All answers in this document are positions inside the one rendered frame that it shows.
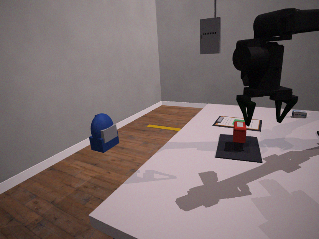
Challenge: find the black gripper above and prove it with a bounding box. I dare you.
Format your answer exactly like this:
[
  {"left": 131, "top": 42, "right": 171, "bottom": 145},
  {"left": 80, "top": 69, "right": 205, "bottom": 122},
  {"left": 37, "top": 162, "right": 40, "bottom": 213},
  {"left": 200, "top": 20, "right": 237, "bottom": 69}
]
[{"left": 236, "top": 67, "right": 298, "bottom": 126}]

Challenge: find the small white and blue box of staples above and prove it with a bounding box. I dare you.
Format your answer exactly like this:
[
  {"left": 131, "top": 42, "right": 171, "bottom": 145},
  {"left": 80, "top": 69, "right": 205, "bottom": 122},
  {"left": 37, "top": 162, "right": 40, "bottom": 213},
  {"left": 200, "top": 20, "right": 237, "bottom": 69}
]
[{"left": 292, "top": 110, "right": 307, "bottom": 118}]

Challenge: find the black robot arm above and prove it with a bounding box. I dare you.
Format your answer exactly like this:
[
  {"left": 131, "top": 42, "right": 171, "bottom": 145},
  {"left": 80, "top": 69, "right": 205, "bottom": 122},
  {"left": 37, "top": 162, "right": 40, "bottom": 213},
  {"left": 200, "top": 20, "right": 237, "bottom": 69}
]
[{"left": 232, "top": 8, "right": 319, "bottom": 89}]

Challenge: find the red self-inking stamp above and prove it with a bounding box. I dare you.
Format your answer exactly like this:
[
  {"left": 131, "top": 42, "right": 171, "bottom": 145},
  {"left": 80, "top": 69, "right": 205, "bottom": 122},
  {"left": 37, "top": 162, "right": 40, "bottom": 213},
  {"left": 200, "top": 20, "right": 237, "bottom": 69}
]
[{"left": 233, "top": 121, "right": 247, "bottom": 151}]

